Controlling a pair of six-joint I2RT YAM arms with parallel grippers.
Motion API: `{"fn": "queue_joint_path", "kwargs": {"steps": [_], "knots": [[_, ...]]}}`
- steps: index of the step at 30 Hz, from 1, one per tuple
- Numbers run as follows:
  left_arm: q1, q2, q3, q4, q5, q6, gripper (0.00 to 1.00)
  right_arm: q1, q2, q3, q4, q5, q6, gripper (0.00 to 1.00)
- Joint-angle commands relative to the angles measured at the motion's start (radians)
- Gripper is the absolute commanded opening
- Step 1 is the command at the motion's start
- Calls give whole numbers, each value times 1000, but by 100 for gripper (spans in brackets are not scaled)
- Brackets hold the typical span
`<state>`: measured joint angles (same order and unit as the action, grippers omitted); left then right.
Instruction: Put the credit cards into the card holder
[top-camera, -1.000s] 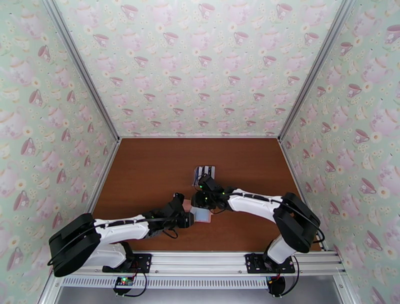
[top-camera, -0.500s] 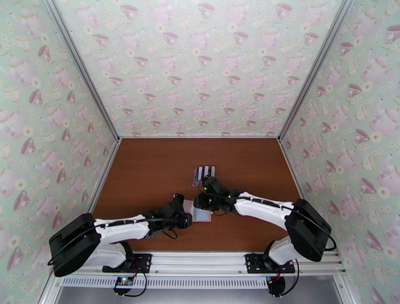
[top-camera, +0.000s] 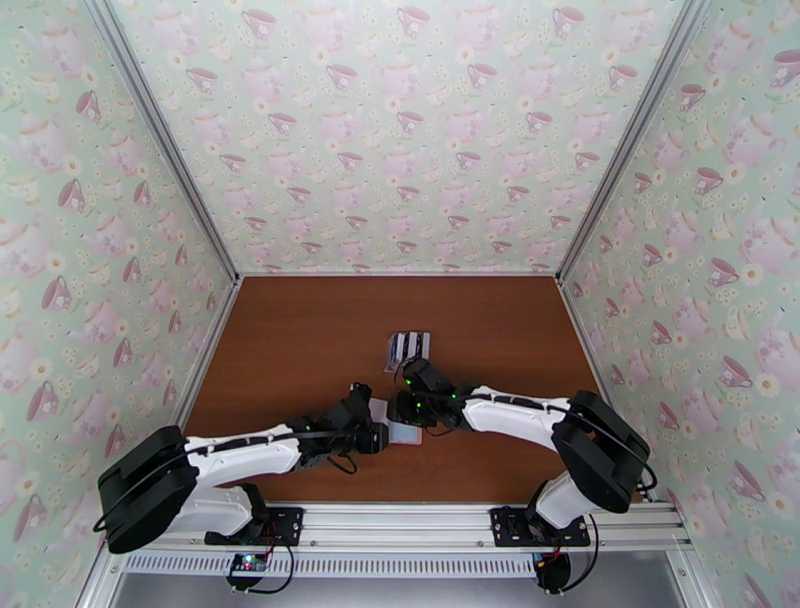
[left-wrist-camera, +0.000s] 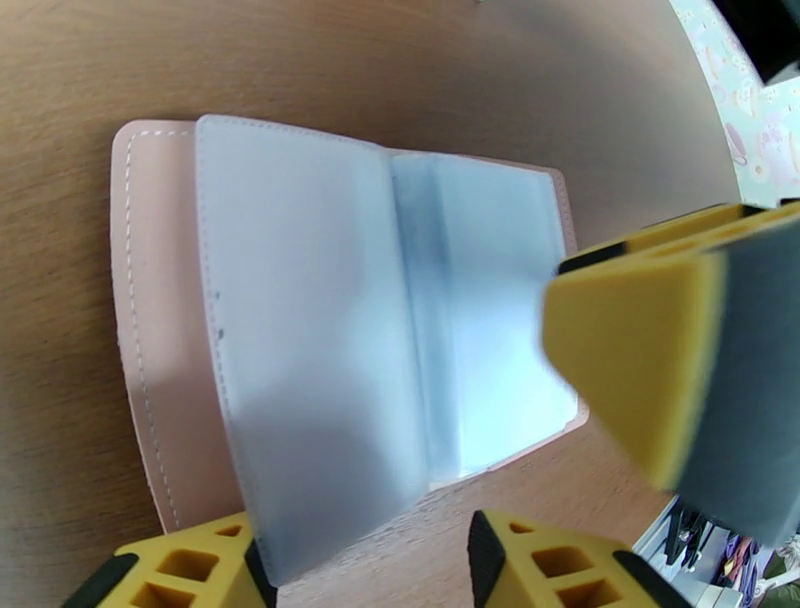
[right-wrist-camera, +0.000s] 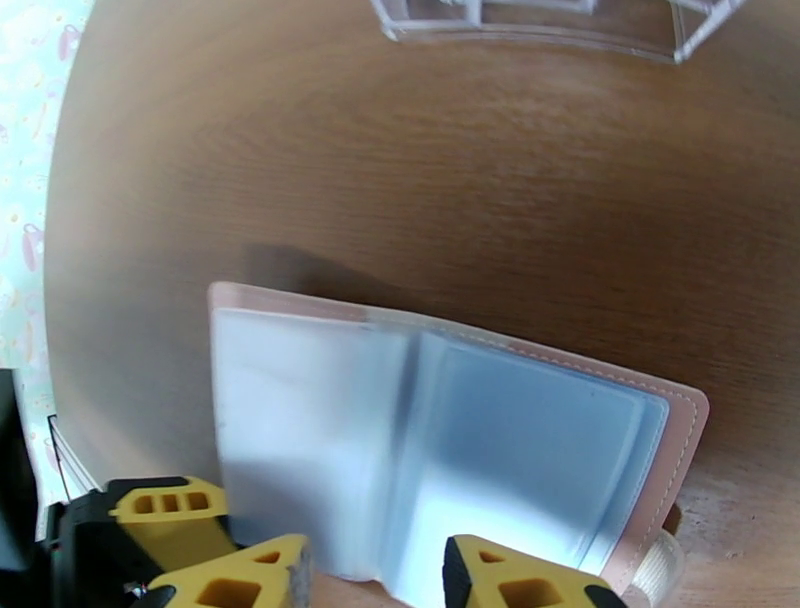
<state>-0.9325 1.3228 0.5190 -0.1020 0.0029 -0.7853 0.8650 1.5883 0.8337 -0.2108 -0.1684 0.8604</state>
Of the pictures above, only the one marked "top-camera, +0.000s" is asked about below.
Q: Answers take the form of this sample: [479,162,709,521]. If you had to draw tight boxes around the light blue card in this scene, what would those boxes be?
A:
[367,399,424,449]

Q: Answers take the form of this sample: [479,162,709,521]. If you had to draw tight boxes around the wide aluminium mounting beam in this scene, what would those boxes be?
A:
[102,501,694,553]

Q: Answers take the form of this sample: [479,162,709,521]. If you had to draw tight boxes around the green lit circuit board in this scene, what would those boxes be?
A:
[226,549,271,581]

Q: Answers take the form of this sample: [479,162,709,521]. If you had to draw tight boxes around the black round controller box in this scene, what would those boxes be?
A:
[532,551,573,594]

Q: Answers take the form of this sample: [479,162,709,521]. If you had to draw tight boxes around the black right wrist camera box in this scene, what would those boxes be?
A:
[402,356,453,396]

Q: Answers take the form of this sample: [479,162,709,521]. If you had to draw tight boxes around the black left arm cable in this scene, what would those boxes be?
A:
[92,424,363,540]

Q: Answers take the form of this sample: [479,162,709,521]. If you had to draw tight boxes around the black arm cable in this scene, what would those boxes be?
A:
[92,424,363,540]
[424,390,659,495]

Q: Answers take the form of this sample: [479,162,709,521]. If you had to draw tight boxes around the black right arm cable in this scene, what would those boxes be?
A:
[424,390,659,495]

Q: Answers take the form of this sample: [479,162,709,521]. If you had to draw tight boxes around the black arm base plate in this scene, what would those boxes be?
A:
[204,506,306,547]
[489,506,593,549]

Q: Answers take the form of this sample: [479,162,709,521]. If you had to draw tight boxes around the perforated metal cable tray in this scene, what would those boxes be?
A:
[121,551,545,579]

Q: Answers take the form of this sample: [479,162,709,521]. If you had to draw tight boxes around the aluminium wall base strip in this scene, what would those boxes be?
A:
[174,279,244,429]
[239,271,559,280]
[557,279,658,504]

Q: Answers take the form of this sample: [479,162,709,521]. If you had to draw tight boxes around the black and red controller cable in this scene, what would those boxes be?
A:
[577,509,603,592]
[252,537,296,594]

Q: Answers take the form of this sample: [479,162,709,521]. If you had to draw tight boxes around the aluminium frame post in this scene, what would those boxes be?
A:
[554,0,714,286]
[665,487,714,608]
[84,0,244,284]
[74,543,126,608]

